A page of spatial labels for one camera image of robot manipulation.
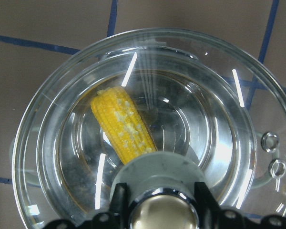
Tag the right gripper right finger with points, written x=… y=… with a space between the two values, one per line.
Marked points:
x=212 y=216

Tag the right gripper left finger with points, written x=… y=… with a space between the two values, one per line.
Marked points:
x=114 y=218

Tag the yellow corn cob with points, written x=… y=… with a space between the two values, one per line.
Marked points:
x=117 y=115

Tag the glass pot lid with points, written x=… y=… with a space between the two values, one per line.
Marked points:
x=161 y=184

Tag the pale green steel pot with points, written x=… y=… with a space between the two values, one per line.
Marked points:
x=191 y=96

